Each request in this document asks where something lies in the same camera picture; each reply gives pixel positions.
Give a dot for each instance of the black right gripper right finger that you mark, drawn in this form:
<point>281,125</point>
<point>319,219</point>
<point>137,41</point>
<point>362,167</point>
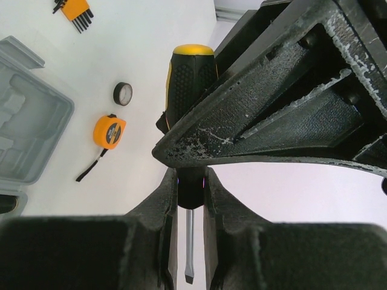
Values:
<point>245,251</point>

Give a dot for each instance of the orange tape measure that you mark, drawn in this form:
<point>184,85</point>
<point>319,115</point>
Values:
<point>107,133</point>

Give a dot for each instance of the grey plastic tool case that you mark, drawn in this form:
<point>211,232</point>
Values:
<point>34,116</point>

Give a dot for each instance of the hex key set orange holder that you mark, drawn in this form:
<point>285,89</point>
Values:
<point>78,12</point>

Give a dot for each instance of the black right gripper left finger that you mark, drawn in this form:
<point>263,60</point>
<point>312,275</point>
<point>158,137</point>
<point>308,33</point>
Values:
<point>137,250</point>

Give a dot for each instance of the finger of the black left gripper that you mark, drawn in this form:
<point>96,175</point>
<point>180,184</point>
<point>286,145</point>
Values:
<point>300,82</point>

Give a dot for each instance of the black electrical tape roll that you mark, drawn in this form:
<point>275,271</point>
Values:
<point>122,94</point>

